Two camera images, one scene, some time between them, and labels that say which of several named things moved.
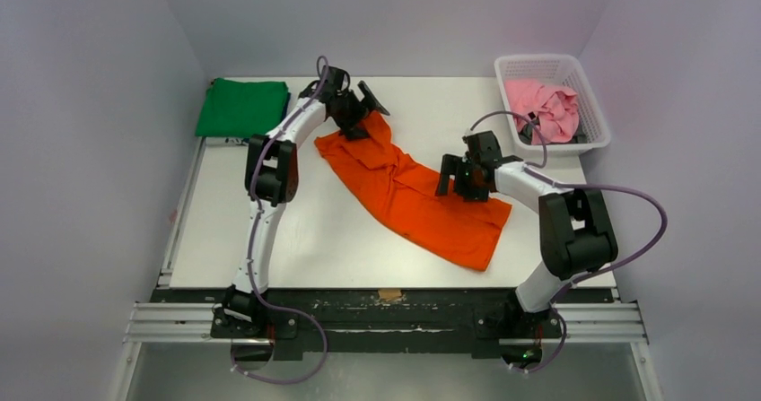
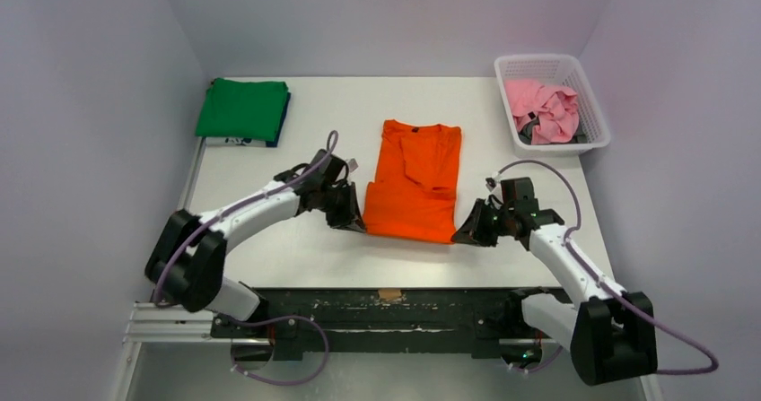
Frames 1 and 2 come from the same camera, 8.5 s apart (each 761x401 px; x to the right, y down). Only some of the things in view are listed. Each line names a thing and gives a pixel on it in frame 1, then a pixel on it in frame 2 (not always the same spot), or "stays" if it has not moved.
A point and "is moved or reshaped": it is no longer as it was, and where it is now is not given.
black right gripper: [459, 174] to [488, 220]
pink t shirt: [554, 110] stays
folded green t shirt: [240, 108] stays
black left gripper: [350, 128] to [349, 218]
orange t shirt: [401, 194] is moved or reshaped
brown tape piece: [389, 294] stays
